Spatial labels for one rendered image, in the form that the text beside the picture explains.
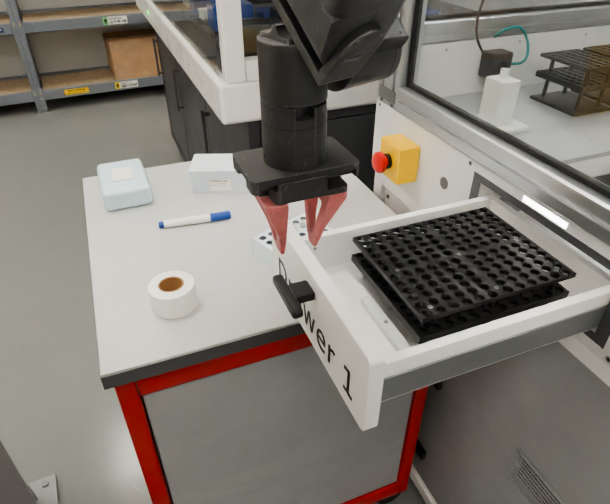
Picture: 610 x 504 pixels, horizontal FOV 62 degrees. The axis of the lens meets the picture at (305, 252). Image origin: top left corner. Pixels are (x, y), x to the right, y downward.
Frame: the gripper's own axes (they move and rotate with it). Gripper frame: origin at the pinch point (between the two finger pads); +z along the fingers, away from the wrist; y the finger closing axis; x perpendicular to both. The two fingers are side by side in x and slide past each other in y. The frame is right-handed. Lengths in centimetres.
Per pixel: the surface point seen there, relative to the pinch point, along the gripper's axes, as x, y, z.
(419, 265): 2.3, 17.5, 10.0
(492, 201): 13.3, 38.0, 11.2
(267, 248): 27.2, 5.0, 20.3
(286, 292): 2.3, -0.5, 8.6
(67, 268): 154, -45, 100
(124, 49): 370, 8, 67
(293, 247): 8.4, 2.8, 7.2
